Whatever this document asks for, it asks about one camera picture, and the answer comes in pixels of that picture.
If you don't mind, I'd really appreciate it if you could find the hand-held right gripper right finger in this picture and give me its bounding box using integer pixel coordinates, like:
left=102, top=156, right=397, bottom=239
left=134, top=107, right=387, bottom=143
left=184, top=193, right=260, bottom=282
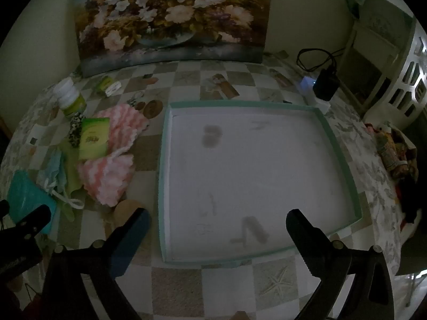
left=285, top=208, right=396, bottom=320

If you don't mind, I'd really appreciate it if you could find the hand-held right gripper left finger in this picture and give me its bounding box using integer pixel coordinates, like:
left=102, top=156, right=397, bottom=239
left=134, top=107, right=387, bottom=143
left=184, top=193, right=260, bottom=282
left=42, top=207, right=152, bottom=320

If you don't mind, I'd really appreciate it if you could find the beige round puff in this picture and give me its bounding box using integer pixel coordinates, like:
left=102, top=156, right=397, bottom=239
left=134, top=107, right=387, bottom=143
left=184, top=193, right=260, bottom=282
left=112, top=199, right=147, bottom=232

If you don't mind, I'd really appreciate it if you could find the light blue face mask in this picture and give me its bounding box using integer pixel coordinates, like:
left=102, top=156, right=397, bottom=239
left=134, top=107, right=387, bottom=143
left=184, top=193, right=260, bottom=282
left=36, top=148, right=85, bottom=210

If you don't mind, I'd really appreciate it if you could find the light green cloth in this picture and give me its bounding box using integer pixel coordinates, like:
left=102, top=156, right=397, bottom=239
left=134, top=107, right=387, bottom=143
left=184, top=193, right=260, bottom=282
left=58, top=140, right=84, bottom=222

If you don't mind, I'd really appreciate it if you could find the white tray with green rim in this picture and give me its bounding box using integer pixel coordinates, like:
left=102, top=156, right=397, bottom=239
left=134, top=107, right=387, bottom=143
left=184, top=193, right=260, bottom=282
left=157, top=100, right=363, bottom=269

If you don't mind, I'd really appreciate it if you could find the green tissue pack white label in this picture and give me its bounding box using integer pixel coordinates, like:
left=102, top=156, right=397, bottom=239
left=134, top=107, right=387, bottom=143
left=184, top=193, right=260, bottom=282
left=96, top=76, right=121, bottom=97

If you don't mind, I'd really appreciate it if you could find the teal plastic container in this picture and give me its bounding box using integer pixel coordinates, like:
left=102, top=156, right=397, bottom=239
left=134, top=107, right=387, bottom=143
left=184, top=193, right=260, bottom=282
left=7, top=170, right=57, bottom=234

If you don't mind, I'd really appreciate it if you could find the checkered printed tablecloth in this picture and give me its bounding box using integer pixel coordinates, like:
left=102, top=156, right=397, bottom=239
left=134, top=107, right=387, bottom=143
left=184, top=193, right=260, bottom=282
left=0, top=51, right=404, bottom=320

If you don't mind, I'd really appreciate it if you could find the colourful printed bag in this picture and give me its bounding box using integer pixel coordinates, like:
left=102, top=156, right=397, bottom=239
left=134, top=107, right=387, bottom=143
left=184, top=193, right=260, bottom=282
left=365, top=123, right=419, bottom=181

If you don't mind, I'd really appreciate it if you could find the white bottle with green label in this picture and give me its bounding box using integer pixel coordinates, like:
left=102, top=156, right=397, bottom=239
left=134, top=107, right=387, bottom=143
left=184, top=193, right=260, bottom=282
left=53, top=77, right=88, bottom=119

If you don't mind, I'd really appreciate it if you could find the white power strip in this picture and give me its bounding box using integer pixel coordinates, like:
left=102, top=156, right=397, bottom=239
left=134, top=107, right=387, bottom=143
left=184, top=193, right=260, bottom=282
left=305, top=95, right=331, bottom=114

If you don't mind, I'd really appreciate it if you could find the small white device blue light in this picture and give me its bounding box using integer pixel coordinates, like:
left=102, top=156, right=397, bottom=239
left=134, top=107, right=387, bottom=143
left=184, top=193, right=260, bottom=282
left=298, top=76, right=317, bottom=95

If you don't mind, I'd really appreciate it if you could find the black power adapter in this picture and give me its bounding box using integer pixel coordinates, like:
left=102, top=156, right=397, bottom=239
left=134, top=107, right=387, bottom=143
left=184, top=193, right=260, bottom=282
left=313, top=67, right=341, bottom=101

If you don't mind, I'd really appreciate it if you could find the white plastic lattice chair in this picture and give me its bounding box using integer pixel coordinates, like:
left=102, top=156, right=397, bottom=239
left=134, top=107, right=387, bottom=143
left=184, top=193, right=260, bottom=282
left=363, top=17, right=427, bottom=130

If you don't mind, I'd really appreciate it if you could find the floral painting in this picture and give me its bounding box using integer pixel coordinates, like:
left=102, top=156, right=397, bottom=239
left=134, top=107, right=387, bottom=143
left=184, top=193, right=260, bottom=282
left=72, top=0, right=274, bottom=77

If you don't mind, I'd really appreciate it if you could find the black cable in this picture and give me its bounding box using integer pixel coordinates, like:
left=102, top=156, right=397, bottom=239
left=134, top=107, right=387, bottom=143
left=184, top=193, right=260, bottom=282
left=296, top=47, right=346, bottom=74

